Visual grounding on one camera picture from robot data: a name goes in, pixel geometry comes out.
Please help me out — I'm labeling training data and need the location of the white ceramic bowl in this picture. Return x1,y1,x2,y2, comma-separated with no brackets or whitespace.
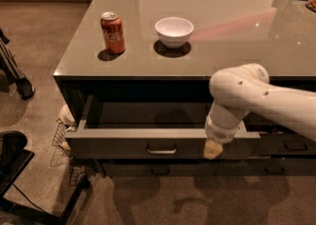
155,17,195,48

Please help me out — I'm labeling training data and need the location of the orange soda can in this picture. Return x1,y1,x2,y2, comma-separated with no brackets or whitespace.
101,11,125,54

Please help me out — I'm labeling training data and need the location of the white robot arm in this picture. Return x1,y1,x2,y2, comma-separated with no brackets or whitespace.
203,64,316,160

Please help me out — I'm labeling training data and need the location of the white bag in basket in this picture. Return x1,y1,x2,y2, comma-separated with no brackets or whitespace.
59,105,76,126

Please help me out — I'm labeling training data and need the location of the black tripod leg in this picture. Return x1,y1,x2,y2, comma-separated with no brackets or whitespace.
0,29,35,100

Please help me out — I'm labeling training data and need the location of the wire basket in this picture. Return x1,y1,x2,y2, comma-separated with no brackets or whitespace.
50,120,85,187

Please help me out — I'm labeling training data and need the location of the dark counter cabinet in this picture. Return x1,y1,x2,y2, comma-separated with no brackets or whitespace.
54,0,316,163

